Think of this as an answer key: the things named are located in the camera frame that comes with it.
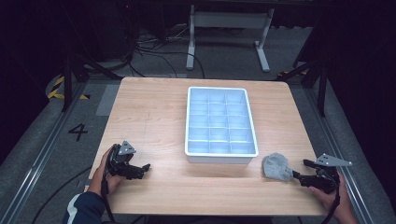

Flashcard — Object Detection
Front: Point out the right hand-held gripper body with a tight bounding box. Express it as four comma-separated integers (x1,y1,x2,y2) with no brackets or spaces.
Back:
306,152,354,195

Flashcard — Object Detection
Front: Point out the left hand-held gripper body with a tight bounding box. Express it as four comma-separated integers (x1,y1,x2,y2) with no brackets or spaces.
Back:
106,140,140,180

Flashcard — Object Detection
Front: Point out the grey cloth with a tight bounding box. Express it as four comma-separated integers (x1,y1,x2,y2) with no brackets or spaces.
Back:
262,151,294,183

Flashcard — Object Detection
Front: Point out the person's right hand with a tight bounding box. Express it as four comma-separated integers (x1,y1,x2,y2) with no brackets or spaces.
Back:
307,172,352,217

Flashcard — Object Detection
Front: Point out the person's left hand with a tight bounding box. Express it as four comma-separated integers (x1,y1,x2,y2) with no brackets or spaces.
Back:
87,146,125,198

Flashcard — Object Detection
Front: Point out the white compartment storage box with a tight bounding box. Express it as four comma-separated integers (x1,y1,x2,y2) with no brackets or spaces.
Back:
184,86,260,165

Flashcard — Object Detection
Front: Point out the black tripod stand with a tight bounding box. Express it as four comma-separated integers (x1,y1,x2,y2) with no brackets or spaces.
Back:
276,58,332,119
60,53,123,113

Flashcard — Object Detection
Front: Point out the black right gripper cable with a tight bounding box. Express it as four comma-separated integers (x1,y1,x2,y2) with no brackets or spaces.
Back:
320,186,342,224

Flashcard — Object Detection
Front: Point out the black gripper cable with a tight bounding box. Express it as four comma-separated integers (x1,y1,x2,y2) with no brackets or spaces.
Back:
320,186,342,224
100,146,117,224

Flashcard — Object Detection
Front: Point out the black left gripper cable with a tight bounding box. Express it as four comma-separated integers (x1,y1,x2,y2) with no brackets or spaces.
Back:
100,146,117,224

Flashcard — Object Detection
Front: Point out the grey metal floor rail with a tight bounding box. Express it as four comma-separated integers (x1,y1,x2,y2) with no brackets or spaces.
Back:
0,81,89,224
302,87,375,224

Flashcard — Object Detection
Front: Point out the black floor cable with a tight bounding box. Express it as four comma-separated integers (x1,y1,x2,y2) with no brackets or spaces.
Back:
30,164,93,224

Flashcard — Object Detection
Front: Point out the bundle of black cables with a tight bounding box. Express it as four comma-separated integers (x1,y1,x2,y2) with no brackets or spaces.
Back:
125,26,207,79

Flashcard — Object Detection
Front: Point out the white metal desk frame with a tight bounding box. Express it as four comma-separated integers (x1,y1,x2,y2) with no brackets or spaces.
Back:
185,4,276,74

